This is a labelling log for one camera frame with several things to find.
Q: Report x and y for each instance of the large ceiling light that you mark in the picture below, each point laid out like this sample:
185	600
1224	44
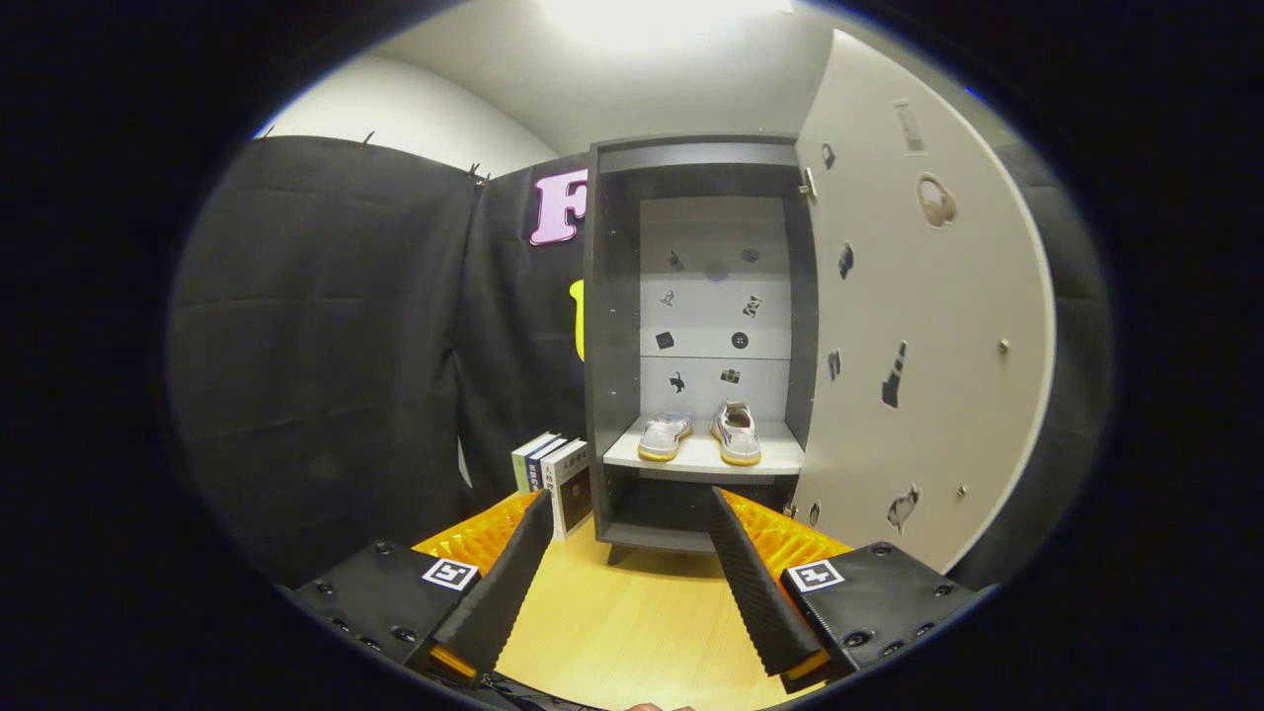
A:
662	15

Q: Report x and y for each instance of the white canvas shoe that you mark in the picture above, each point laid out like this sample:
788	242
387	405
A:
664	436
737	434

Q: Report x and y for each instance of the dark grey shoe cabinet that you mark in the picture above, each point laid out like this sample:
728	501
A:
612	346

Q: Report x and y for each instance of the blue spine book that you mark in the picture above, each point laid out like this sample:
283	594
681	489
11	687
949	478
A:
534	472

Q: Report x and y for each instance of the white spine book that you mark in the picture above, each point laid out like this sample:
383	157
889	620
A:
571	494

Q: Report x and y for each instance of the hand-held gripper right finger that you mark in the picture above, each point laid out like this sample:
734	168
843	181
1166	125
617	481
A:
760	592

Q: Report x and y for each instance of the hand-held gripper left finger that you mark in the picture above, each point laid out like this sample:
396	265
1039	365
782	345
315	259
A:
504	592

